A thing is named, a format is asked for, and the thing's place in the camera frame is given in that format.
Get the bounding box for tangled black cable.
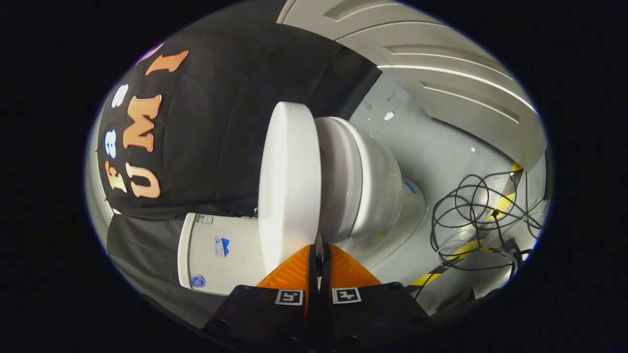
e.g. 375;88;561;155
429;169;546;300

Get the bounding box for black backdrop cloth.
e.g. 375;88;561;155
96;22;383;329

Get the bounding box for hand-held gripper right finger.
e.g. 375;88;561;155
319;234;437;352

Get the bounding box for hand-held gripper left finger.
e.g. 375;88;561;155
204;234;320;352

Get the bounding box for yellow black floor tape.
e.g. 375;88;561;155
410;162;524;287

